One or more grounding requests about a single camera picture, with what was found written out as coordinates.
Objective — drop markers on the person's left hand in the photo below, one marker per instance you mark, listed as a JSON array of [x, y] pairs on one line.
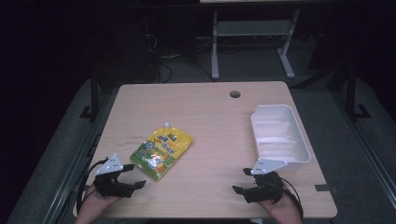
[[91, 203]]

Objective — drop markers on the black metal stand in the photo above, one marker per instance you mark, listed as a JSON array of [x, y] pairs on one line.
[[351, 93], [94, 96]]

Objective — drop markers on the yellow green drink pouch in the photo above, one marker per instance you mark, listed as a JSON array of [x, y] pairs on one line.
[[162, 151]]

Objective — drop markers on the white metal desk frame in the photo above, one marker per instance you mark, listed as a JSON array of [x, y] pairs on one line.
[[253, 28]]

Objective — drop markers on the person's right hand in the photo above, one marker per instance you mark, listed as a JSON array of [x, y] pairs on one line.
[[285, 207]]

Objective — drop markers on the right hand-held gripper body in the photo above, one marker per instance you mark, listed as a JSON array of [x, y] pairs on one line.
[[264, 189]]

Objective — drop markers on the white plastic bin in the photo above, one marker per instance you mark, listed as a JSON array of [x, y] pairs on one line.
[[280, 137]]

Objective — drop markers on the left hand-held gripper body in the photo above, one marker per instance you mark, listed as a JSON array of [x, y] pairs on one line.
[[109, 186]]

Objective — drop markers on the black tape strip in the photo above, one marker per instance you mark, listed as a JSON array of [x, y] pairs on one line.
[[322, 188]]

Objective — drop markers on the grey metal floor rail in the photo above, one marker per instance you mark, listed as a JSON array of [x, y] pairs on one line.
[[73, 165], [370, 149]]

